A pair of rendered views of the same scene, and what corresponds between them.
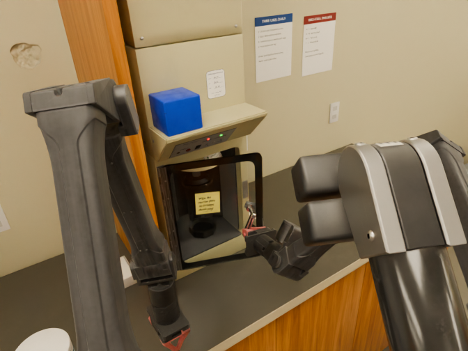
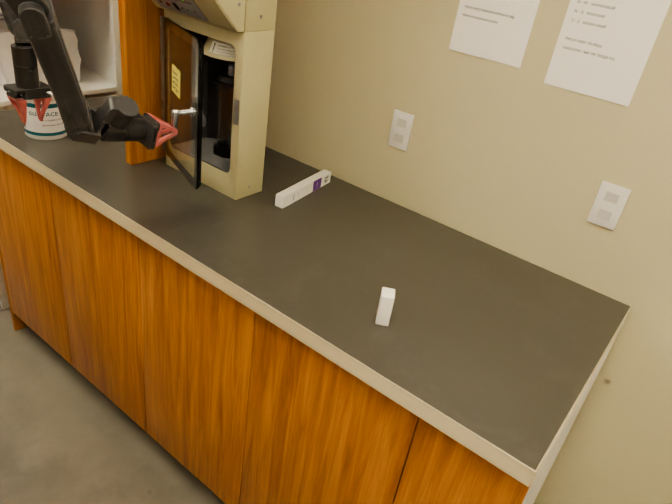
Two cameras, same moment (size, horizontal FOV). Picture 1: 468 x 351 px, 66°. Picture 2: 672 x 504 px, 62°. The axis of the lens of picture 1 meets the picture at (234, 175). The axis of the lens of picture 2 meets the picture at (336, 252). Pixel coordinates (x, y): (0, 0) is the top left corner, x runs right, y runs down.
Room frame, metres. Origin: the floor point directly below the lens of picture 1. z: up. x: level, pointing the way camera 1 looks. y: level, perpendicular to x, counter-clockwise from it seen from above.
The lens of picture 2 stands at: (0.76, -1.52, 1.68)
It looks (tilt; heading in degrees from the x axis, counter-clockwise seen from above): 30 degrees down; 65
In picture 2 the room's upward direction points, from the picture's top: 9 degrees clockwise
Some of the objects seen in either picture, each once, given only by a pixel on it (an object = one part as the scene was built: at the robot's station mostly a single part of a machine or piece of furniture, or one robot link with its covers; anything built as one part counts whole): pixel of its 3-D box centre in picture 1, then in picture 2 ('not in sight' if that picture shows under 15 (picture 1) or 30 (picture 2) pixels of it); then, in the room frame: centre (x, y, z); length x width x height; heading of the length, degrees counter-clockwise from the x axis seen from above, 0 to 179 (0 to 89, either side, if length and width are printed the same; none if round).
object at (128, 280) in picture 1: (108, 278); not in sight; (0.94, 0.45, 0.96); 0.16 x 0.12 x 0.04; 122
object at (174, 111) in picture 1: (175, 111); not in sight; (0.91, 0.14, 1.56); 0.10 x 0.10 x 0.09; 32
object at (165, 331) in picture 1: (166, 309); (27, 78); (0.57, 0.17, 1.21); 0.10 x 0.07 x 0.07; 32
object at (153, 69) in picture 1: (187, 156); (235, 49); (1.12, 0.15, 1.33); 0.32 x 0.25 x 0.77; 122
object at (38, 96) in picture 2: not in sight; (33, 104); (0.58, 0.17, 1.14); 0.07 x 0.07 x 0.09; 32
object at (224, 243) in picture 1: (216, 214); (180, 103); (0.95, 0.06, 1.19); 0.30 x 0.01 x 0.40; 101
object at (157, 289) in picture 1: (162, 287); (26, 55); (0.58, 0.17, 1.27); 0.07 x 0.06 x 0.07; 6
